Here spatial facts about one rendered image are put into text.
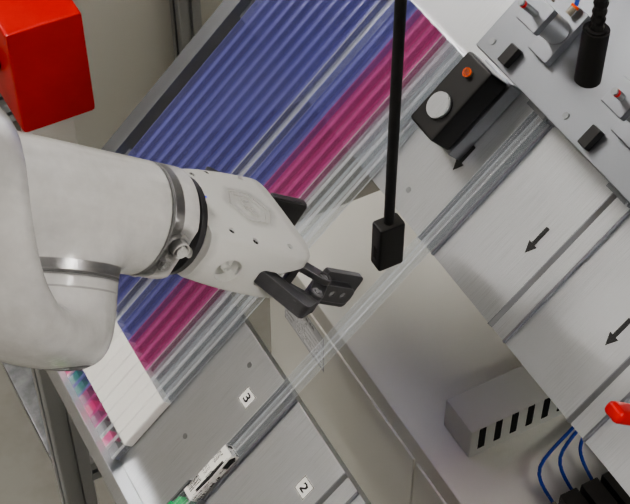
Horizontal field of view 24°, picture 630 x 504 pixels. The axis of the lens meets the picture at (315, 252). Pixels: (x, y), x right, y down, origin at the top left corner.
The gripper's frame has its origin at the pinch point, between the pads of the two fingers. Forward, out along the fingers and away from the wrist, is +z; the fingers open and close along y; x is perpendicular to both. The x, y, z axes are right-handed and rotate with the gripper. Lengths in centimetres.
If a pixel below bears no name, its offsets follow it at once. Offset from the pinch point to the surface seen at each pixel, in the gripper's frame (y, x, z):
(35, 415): 72, 87, 52
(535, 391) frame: 0.3, 12.3, 42.6
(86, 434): 12.8, 34.0, 3.0
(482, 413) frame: 0.6, 16.2, 37.4
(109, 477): 7.2, 33.9, 2.9
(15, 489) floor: 61, 93, 47
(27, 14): 71, 20, 14
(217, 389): 6.4, 21.2, 7.4
